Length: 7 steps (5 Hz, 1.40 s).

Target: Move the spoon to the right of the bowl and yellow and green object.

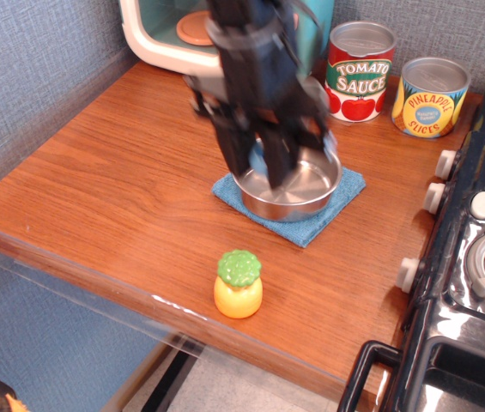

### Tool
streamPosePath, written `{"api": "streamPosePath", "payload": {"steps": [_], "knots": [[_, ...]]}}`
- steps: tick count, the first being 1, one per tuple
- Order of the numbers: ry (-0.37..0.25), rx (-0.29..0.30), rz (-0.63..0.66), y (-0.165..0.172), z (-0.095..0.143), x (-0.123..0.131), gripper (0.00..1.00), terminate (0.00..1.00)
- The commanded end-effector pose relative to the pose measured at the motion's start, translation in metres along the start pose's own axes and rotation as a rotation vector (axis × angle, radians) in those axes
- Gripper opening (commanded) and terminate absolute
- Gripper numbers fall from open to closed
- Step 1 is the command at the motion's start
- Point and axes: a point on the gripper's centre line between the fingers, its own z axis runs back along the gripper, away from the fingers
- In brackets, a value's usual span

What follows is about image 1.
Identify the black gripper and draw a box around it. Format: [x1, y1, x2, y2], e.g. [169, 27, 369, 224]
[185, 29, 336, 190]

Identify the black toy stove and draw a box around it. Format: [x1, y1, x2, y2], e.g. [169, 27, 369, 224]
[338, 93, 485, 411]

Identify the pineapple slices can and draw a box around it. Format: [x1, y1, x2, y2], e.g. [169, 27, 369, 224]
[391, 57, 471, 139]

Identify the blue handled grey spoon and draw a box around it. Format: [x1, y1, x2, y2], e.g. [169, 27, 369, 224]
[248, 141, 268, 176]

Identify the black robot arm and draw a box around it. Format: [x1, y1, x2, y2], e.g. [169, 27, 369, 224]
[185, 1, 333, 189]

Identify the tomato sauce can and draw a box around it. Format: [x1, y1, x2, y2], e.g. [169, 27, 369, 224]
[324, 21, 397, 123]

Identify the orange microwave plate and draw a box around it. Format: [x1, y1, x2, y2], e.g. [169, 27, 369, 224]
[176, 10, 213, 46]

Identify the teal toy microwave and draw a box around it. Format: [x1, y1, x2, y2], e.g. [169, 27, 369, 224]
[119, 1, 334, 76]

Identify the yellow green toy pineapple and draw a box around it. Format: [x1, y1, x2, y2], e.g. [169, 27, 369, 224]
[214, 250, 263, 319]

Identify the blue folded cloth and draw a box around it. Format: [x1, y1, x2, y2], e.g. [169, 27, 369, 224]
[212, 167, 366, 248]

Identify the stainless steel pan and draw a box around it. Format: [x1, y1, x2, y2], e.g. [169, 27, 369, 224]
[233, 138, 343, 222]

